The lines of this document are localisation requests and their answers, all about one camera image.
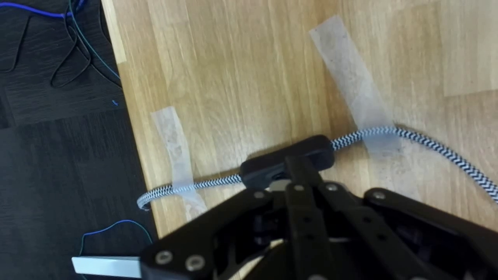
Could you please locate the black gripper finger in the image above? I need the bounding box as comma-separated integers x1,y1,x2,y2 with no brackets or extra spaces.
285,160,333,280

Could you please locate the clear tape strip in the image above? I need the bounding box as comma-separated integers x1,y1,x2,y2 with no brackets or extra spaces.
151,107,207,220
310,15,402,155

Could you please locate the blue wire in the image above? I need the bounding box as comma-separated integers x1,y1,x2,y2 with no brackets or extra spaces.
76,217,156,256

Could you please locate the braided lamp cable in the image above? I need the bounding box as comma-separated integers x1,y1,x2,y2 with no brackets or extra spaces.
136,124,498,211

